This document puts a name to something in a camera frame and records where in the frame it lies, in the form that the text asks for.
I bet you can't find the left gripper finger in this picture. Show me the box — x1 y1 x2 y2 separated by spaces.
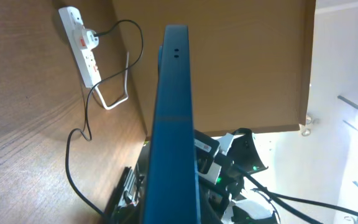
104 166 145 224

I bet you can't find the blue Galaxy smartphone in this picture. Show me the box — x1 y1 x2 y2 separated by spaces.
142 25 201 224

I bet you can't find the black USB charging cable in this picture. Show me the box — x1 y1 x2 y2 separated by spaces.
65 19 145 222

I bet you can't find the white charger adapter plug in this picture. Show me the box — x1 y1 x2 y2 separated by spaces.
73 27 99 50

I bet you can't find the white power strip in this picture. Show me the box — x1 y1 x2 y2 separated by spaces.
58 6 101 88

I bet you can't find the white power strip cord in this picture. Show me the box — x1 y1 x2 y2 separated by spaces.
93 51 130 111

